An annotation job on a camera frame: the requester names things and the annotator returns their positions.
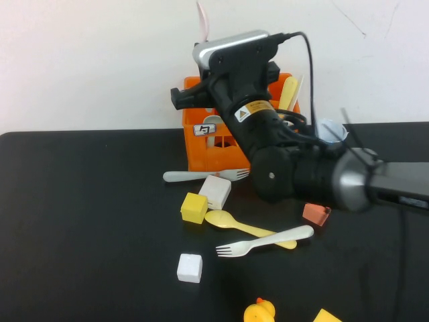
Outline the yellow foam block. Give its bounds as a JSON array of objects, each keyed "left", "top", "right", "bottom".
[{"left": 311, "top": 307, "right": 343, "bottom": 322}]

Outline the white rectangular box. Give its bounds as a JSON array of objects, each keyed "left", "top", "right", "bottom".
[{"left": 198, "top": 174, "right": 233, "bottom": 211}]

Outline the white plastic fork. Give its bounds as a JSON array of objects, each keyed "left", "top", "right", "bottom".
[{"left": 215, "top": 224, "right": 315, "bottom": 258}]

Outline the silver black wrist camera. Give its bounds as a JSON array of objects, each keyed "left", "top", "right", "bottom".
[{"left": 192, "top": 29, "right": 280, "bottom": 73}]

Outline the long yellow plastic knife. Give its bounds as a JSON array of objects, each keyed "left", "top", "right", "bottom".
[{"left": 278, "top": 76, "right": 298, "bottom": 111}]

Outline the white paper character label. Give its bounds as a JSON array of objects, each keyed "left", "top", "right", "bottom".
[{"left": 193, "top": 123, "right": 217, "bottom": 137}]

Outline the grey-green plastic fork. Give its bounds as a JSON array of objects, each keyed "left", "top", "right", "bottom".
[{"left": 162, "top": 168, "right": 251, "bottom": 183}]

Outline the white plastic knife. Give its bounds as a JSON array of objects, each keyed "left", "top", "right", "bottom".
[{"left": 291, "top": 74, "right": 304, "bottom": 110}]

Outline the orange cube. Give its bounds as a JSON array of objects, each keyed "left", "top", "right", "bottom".
[{"left": 302, "top": 202, "right": 332, "bottom": 228}]

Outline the white cube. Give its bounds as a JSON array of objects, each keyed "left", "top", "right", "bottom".
[{"left": 176, "top": 253, "right": 204, "bottom": 284}]

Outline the yellow cube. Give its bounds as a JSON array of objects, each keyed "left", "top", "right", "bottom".
[{"left": 180, "top": 192, "right": 209, "bottom": 225}]

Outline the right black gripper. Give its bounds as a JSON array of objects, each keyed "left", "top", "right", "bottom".
[{"left": 170, "top": 63, "right": 281, "bottom": 131}]

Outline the yellow rubber duck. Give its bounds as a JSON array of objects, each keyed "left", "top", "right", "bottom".
[{"left": 243, "top": 297, "right": 276, "bottom": 322}]

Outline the blue paper cone cup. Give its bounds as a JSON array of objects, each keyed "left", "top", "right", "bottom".
[{"left": 316, "top": 117, "right": 350, "bottom": 144}]

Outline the orange plastic cutlery holder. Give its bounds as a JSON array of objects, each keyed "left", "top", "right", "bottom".
[{"left": 182, "top": 72, "right": 302, "bottom": 172}]

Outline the yellow plastic spoon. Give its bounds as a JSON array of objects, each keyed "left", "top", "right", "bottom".
[{"left": 204, "top": 209, "right": 298, "bottom": 250}]

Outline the pink plastic spoon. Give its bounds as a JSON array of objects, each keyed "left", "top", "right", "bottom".
[{"left": 196, "top": 1, "right": 212, "bottom": 44}]

